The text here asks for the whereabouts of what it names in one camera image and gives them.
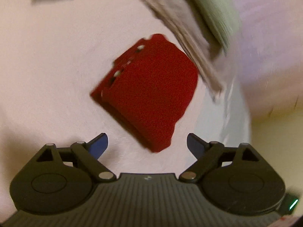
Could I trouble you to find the red patterned sweater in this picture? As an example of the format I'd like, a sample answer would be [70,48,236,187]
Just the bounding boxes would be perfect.
[90,33,199,154]

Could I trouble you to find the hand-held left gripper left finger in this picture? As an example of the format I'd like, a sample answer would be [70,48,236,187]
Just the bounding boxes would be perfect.
[35,133,117,183]

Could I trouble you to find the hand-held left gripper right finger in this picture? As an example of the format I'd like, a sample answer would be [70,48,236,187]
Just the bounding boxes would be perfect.
[179,133,261,183]

